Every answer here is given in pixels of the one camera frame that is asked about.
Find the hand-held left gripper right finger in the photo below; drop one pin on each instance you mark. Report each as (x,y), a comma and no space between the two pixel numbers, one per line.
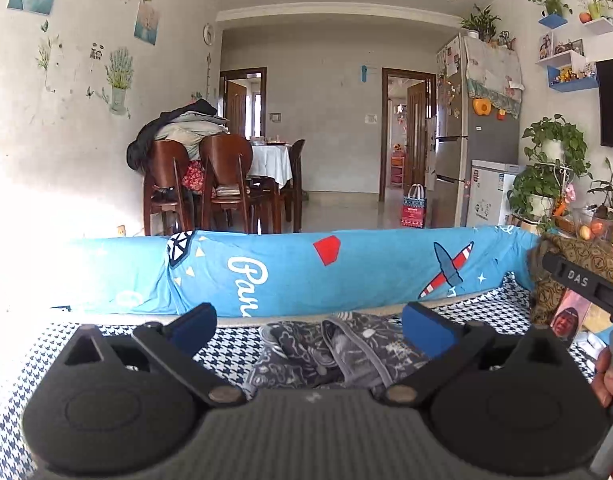
(426,327)

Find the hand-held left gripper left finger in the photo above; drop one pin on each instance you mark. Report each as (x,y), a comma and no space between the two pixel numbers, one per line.
(194,327)

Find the grey patterned fleece garment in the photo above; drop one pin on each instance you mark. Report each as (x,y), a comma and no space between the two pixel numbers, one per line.
(336,350)

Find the person's right hand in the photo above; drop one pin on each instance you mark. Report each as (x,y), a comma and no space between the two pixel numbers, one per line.
(611,390)

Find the pink printed booklet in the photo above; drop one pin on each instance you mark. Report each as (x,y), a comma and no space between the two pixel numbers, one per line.
(569,320)

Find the brown patterned cloth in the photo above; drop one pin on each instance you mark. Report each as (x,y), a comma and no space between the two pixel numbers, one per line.
(544,300)

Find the blue printed sofa cover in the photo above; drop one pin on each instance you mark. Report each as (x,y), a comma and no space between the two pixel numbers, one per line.
(376,270)

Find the tall potted plant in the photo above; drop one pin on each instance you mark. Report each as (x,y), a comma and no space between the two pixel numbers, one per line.
(609,190)

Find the red shopping bag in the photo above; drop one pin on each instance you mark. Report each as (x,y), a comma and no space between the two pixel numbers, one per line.
(414,210)

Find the white chest freezer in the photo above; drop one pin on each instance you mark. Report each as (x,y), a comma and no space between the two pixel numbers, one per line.
(491,195)

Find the large leafy potted plant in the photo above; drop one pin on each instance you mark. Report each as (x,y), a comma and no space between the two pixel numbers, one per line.
(551,160)

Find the red floral cloth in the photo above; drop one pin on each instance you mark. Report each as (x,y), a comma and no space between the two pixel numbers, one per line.
(192,177)

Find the brown wooden chair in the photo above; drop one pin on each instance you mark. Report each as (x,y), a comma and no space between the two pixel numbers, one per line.
(164,180)
(226,165)

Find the pink storage rack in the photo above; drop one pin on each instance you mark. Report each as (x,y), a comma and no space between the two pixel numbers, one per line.
(397,165)

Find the silver refrigerator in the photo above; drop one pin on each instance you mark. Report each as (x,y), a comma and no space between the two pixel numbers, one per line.
(449,160)

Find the houndstooth sofa seat cover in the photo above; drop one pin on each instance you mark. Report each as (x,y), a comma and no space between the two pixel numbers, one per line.
(26,360)

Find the dark wooden chair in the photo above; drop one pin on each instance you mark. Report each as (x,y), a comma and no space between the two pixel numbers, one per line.
(294,180)

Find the dining table white tablecloth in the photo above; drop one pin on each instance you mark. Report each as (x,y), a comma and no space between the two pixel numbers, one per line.
(271,162)

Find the brown wooden doorway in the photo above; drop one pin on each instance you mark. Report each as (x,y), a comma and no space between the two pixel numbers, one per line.
(409,135)
(241,105)

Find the orange fridge magnet toy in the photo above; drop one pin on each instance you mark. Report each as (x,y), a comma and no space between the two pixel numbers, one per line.
(482,107)

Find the pile of coats and bedding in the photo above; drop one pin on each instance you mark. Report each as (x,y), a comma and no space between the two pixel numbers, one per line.
(186,125)

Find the floral refrigerator dust cover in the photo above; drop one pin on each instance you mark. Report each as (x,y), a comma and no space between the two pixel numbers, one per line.
(491,70)

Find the small green potted plant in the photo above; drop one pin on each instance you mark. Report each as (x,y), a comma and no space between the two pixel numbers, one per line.
(481,22)

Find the trailing shelf plant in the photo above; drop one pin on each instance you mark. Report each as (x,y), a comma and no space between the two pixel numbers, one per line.
(551,2)

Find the blue wall shelf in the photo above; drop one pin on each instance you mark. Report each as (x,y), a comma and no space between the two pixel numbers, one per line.
(574,84)
(553,21)

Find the white wall shelf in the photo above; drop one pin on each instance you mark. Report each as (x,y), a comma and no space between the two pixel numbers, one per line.
(561,60)
(601,26)

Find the wall light switch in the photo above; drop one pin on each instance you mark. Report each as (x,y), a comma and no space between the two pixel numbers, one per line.
(275,117)

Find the lavender pot wall sticker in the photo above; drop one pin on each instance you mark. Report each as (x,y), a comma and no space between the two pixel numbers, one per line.
(119,80)

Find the blue wall sticker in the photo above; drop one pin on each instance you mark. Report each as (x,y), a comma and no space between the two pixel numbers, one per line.
(364,73)

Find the round wall clock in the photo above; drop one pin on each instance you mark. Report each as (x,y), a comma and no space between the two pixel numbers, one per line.
(209,34)

